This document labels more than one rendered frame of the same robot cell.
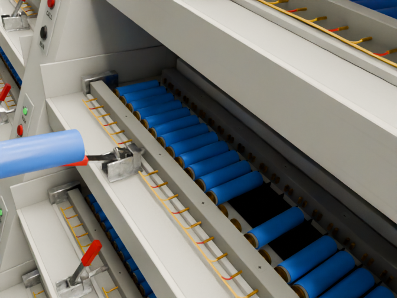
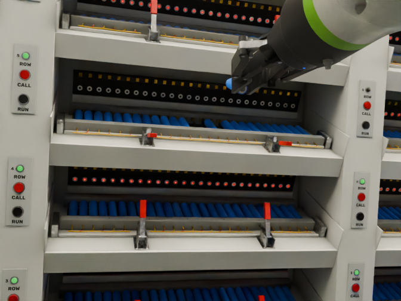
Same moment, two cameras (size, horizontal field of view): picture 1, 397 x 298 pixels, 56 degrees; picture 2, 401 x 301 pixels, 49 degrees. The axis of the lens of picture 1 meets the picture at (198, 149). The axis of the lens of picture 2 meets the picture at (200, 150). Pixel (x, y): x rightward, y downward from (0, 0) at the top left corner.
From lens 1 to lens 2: 0.80 m
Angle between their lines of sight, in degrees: 59
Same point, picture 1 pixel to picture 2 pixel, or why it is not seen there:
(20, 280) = not seen: outside the picture
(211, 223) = (206, 130)
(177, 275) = (218, 149)
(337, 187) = (207, 107)
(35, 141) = not seen: hidden behind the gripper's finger
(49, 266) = (114, 248)
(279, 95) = (227, 61)
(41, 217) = (65, 243)
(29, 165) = not seen: hidden behind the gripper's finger
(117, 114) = (111, 123)
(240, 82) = (207, 64)
